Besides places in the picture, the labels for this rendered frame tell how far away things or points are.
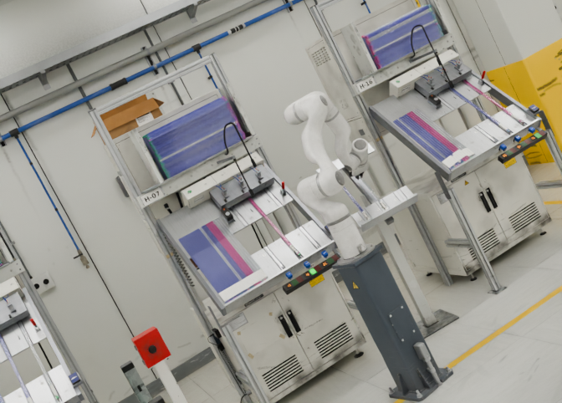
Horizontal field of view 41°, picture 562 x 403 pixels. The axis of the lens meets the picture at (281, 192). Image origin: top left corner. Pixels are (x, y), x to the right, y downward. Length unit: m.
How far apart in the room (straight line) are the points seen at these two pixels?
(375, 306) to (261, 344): 0.90
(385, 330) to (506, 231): 1.52
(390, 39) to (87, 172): 2.35
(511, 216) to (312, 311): 1.41
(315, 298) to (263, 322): 0.32
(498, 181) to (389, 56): 1.01
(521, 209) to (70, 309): 3.13
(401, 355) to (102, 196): 2.81
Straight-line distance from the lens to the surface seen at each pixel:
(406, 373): 3.64
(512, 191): 4.87
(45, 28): 5.77
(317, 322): 4.27
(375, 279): 3.51
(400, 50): 4.75
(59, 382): 3.78
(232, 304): 3.79
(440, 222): 4.60
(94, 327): 5.66
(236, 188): 4.17
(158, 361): 3.86
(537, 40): 6.59
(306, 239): 3.97
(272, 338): 4.19
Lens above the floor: 1.51
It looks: 6 degrees down
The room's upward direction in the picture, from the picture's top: 27 degrees counter-clockwise
